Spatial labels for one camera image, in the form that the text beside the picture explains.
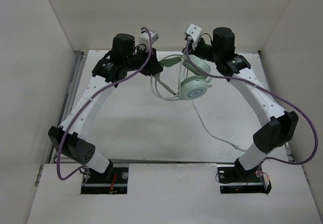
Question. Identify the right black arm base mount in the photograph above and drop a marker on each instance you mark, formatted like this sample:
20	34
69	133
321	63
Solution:
230	182

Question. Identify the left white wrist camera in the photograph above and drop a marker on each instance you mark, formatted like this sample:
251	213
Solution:
145	39

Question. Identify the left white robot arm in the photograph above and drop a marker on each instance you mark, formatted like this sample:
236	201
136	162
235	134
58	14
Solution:
69	138

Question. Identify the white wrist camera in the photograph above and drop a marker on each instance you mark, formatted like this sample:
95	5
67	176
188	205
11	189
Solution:
192	34
145	39

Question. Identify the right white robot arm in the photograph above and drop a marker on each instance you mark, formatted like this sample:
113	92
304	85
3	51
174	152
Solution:
277	124

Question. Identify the mint green headphones with cable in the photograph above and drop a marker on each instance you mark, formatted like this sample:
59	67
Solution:
191	85

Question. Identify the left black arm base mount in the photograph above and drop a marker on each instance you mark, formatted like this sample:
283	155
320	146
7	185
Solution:
114	183

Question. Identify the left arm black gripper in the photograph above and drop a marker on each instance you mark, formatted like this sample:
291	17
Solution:
154	66

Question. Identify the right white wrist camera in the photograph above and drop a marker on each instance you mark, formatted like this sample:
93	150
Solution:
192	34

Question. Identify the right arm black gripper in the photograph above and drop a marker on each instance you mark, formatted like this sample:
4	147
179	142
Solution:
195	52

